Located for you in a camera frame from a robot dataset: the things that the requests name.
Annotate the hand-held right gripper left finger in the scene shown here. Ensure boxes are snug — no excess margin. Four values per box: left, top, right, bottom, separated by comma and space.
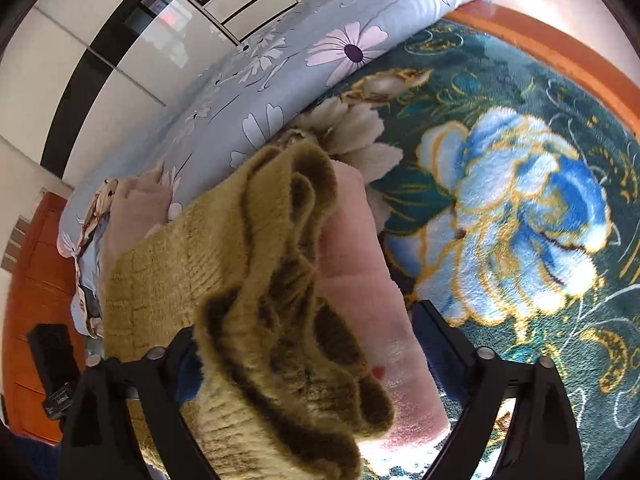
59, 327, 217, 480

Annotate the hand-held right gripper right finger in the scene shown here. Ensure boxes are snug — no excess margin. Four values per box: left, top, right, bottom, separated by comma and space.
410, 300, 586, 480

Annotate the green knit sweater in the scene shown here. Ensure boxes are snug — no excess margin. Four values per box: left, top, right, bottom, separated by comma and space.
102, 140, 396, 480

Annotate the pink fleece garment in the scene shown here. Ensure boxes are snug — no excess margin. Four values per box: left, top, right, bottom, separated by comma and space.
310, 162, 451, 453

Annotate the cream car print garment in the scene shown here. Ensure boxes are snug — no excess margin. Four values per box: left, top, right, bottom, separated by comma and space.
75, 179, 121, 336

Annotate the teal floral blanket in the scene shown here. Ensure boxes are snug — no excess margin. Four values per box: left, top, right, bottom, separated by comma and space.
280, 20, 640, 480

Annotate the pale fuzzy garment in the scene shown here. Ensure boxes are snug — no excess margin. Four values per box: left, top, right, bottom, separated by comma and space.
102, 170, 183, 281

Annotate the wooden bed footboard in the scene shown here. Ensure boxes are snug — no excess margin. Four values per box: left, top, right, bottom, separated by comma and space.
445, 0, 640, 133

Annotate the blue floral duvet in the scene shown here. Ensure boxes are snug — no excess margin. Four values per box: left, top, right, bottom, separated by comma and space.
57, 0, 493, 311

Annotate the glossy white black wardrobe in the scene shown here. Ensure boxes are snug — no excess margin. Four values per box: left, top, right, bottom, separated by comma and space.
0, 0, 241, 191

